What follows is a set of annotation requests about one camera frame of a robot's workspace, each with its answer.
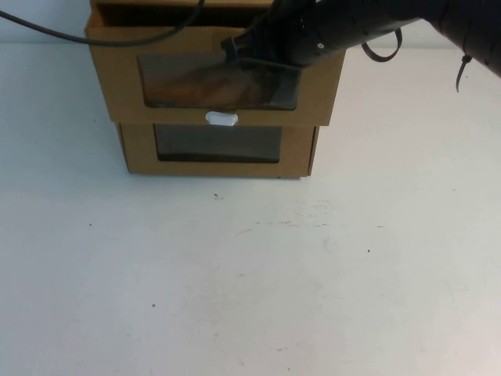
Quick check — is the lower cardboard drawer with window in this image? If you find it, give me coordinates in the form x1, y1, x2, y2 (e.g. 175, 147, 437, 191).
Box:
118, 121, 322, 182

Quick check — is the black looped cable tie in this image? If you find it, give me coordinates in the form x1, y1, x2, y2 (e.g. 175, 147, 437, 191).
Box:
361, 27, 405, 63

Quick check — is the cardboard drawer with damaged window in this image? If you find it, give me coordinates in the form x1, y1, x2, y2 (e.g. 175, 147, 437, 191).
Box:
85, 5, 348, 128

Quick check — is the white handle under damaged window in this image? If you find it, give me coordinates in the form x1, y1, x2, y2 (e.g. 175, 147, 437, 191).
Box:
204, 110, 239, 128

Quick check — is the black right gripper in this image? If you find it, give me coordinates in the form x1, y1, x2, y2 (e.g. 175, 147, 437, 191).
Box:
220, 0, 315, 74

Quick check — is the black straight cable tie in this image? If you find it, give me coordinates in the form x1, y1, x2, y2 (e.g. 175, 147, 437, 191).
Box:
454, 54, 474, 94

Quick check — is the cardboard drawer with intact window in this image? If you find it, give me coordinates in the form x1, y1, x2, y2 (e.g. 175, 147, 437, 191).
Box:
124, 123, 315, 178

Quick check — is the black cable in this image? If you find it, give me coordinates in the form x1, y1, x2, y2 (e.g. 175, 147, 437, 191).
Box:
0, 0, 205, 44

